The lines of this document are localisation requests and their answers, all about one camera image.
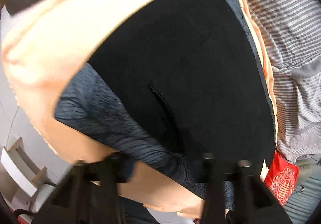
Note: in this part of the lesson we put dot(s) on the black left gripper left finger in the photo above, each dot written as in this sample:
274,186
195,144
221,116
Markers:
87,194

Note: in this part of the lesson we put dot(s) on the black pants with patterned waistband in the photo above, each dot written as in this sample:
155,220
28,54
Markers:
177,80

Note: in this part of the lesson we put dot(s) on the white wooden shelf unit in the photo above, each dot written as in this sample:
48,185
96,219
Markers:
31,180

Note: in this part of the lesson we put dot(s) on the grey white striped duvet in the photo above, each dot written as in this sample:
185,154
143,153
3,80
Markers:
291,34

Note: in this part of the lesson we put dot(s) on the red embroidered cushion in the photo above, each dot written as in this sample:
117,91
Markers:
281,178

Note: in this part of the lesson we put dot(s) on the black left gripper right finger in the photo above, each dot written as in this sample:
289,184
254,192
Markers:
253,202

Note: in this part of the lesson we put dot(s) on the peach orange blanket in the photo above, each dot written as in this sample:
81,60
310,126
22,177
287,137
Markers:
45,46

